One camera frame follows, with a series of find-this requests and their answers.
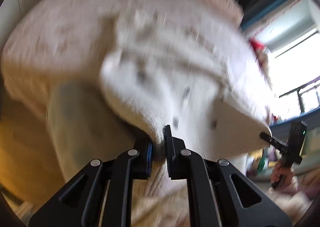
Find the cream knit sweater black hearts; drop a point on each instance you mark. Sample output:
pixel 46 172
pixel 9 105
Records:
pixel 213 96

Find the red and cream clothes pile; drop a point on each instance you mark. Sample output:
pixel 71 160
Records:
pixel 261 52

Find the pink floral bedspread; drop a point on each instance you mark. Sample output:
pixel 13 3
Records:
pixel 51 63

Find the person right hand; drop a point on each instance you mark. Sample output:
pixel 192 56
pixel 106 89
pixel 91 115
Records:
pixel 283 179

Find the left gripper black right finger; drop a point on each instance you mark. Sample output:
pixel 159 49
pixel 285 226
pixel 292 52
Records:
pixel 169 148

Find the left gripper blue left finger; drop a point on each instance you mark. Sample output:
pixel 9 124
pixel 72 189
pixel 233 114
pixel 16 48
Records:
pixel 149 159

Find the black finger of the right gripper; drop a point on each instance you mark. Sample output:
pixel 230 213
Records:
pixel 267 138

